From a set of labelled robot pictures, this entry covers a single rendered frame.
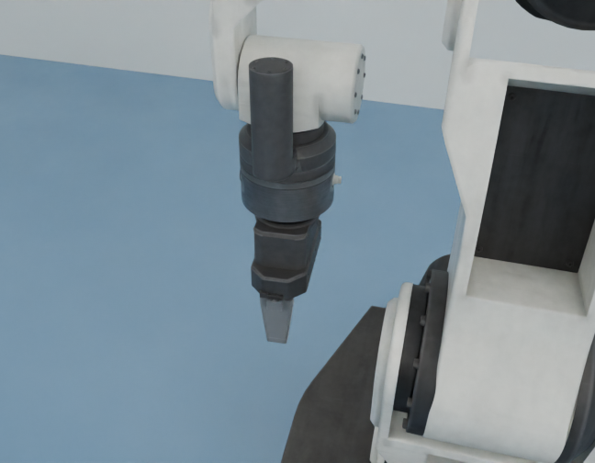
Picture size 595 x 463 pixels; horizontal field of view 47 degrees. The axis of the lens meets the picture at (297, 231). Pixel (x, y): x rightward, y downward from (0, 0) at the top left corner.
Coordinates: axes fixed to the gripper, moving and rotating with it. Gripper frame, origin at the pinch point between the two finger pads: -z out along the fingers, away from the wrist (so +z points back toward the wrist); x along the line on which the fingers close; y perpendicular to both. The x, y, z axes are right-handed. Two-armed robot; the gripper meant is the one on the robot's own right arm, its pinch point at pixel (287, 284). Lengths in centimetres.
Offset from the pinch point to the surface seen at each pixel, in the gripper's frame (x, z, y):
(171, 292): -51, -51, -36
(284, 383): -33, -53, -7
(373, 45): -138, -25, -3
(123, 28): -143, -27, -82
